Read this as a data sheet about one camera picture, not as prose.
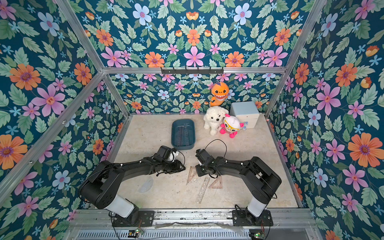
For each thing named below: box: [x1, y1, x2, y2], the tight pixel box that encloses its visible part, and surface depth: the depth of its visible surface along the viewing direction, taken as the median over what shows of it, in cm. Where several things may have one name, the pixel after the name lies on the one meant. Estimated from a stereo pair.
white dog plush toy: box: [203, 106, 229, 136], surface depth 98 cm
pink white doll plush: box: [219, 114, 248, 139], surface depth 98 cm
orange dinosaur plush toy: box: [209, 81, 230, 107], surface depth 99 cm
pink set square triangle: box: [186, 166, 197, 185], surface depth 90 cm
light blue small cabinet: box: [229, 101, 260, 129], surface depth 106 cm
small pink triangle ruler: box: [208, 175, 223, 189], surface depth 86 cm
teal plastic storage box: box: [171, 119, 196, 151], surface depth 108 cm
